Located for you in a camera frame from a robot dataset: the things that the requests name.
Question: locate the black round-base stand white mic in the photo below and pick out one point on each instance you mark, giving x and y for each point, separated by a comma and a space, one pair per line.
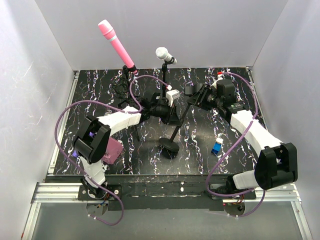
164, 70

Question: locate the blue white small toy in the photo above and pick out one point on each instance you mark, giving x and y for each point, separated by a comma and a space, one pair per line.
217, 146

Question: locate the pink microphone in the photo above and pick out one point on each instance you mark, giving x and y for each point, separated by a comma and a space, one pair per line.
109, 33

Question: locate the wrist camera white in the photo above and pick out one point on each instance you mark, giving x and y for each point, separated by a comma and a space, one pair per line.
171, 95
220, 76

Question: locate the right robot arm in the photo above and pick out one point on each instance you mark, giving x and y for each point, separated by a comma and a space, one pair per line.
277, 163

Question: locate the purple microphone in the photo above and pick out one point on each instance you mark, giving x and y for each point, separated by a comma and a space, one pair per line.
82, 145

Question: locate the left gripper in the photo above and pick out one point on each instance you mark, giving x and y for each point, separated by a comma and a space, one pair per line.
172, 118

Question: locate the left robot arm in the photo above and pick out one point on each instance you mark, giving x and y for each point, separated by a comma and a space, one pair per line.
93, 143

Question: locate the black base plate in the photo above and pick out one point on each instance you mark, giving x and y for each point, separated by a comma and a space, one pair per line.
157, 192

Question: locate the black round-base stand purple mic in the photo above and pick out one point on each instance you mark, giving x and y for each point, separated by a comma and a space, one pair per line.
170, 147

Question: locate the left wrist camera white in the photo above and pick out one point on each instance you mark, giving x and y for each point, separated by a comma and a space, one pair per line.
171, 95

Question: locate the white microphone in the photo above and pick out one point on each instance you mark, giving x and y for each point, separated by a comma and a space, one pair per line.
163, 54

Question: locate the black tripod stand pink mic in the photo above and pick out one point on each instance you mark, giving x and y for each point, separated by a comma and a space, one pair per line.
121, 87

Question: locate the black marble mat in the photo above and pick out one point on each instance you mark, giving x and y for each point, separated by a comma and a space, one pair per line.
142, 153

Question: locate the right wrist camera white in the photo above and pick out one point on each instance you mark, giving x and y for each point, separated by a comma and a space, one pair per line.
220, 76

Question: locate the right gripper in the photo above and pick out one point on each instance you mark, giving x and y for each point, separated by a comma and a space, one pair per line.
198, 98

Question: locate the pink metronome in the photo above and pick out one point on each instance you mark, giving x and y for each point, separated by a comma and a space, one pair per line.
113, 151

